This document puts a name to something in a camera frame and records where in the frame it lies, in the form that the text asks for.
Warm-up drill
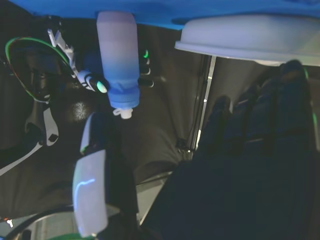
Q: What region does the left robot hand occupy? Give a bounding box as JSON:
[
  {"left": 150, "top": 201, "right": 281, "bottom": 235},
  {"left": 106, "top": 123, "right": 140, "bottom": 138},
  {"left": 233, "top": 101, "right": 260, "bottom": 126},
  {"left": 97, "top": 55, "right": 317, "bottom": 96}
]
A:
[{"left": 71, "top": 59, "right": 320, "bottom": 240}]

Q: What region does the blue translucent water bottle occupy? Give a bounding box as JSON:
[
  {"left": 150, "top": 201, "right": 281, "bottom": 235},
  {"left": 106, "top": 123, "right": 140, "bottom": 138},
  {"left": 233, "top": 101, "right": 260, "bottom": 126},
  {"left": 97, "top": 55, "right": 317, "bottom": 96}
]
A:
[{"left": 96, "top": 10, "right": 141, "bottom": 120}]

